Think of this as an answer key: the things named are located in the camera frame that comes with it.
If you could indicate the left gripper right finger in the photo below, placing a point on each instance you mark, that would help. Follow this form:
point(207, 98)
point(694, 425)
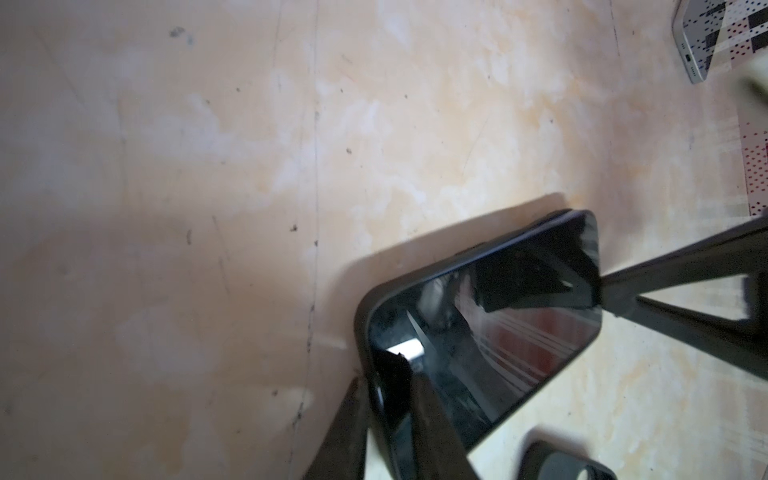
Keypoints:
point(420, 440)

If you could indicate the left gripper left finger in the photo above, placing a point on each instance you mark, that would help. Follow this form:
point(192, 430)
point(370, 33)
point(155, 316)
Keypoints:
point(342, 453)

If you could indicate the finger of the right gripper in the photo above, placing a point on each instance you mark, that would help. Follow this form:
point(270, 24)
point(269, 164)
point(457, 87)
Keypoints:
point(741, 250)

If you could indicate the black phone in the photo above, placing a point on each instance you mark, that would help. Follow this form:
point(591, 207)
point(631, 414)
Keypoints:
point(703, 28)
point(498, 336)

